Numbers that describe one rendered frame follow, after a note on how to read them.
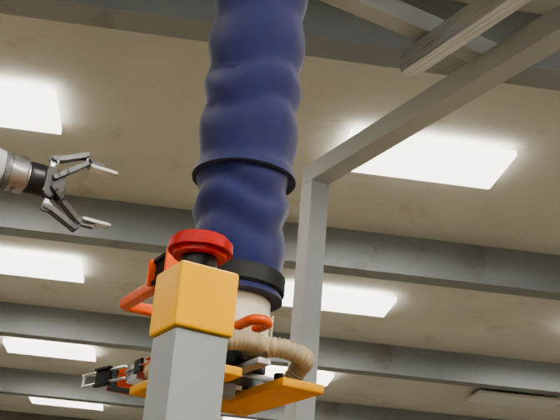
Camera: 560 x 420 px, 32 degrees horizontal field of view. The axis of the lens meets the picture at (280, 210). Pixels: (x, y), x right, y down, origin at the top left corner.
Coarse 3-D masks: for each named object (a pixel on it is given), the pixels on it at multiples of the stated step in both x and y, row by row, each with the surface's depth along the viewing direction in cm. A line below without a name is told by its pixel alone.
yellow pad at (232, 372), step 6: (228, 366) 192; (234, 366) 193; (228, 372) 192; (234, 372) 192; (240, 372) 193; (228, 378) 195; (234, 378) 194; (138, 384) 212; (144, 384) 209; (132, 390) 214; (138, 390) 212; (144, 390) 210; (138, 396) 216; (144, 396) 216
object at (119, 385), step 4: (124, 368) 259; (112, 372) 262; (116, 372) 259; (120, 372) 258; (112, 376) 261; (116, 376) 259; (112, 384) 259; (116, 384) 257; (120, 384) 257; (124, 384) 257; (128, 384) 258; (108, 388) 261; (112, 388) 260; (116, 388) 260; (120, 388) 259; (124, 388) 259; (128, 388) 259; (120, 392) 264; (124, 392) 264; (128, 392) 263
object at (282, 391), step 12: (264, 384) 203; (276, 384) 199; (288, 384) 198; (300, 384) 199; (312, 384) 200; (240, 396) 211; (252, 396) 208; (264, 396) 207; (276, 396) 206; (288, 396) 205; (300, 396) 204; (312, 396) 203; (228, 408) 221; (240, 408) 220; (252, 408) 219; (264, 408) 218
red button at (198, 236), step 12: (180, 240) 104; (192, 240) 103; (204, 240) 104; (216, 240) 104; (180, 252) 105; (192, 252) 105; (204, 252) 105; (216, 252) 105; (228, 252) 106; (204, 264) 104; (216, 264) 106
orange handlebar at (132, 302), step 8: (144, 288) 188; (152, 288) 185; (128, 296) 194; (136, 296) 191; (144, 296) 189; (120, 304) 197; (128, 304) 195; (136, 304) 194; (144, 304) 200; (136, 312) 200; (144, 312) 199; (240, 320) 204; (248, 320) 201; (256, 320) 200; (264, 320) 201; (240, 328) 205; (256, 328) 206; (264, 328) 203; (120, 376) 256
